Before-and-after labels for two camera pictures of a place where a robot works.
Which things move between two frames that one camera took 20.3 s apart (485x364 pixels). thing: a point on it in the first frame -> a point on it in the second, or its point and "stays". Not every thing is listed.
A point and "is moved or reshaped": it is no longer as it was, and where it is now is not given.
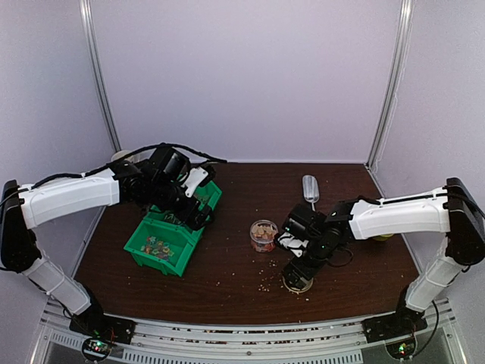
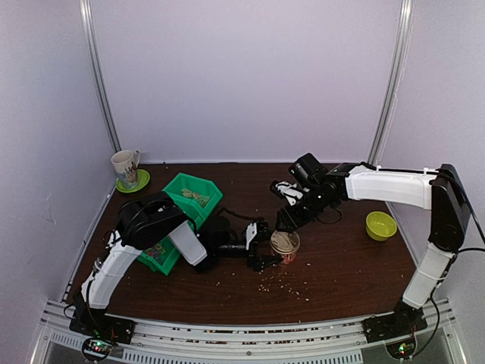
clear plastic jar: [262, 236] is moved or reshaped
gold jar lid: [297, 290] is moved or reshaped
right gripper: [290, 275] -> [291, 221]
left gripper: [197, 221] -> [253, 243]
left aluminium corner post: [87, 10] stays
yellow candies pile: [203, 199] stays
